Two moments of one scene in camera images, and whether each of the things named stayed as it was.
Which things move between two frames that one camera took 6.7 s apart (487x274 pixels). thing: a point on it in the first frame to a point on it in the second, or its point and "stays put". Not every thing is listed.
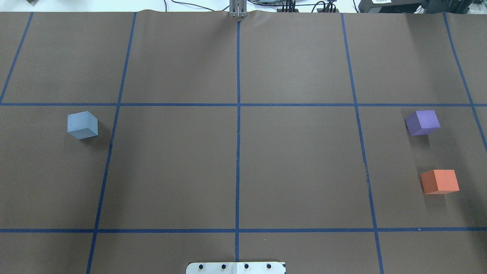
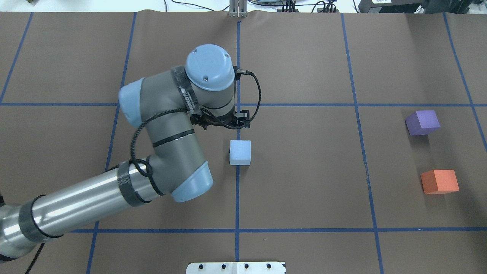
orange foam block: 440,181 stays put
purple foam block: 422,123 stays put
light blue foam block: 82,125 to 240,152
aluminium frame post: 238,8 stays put
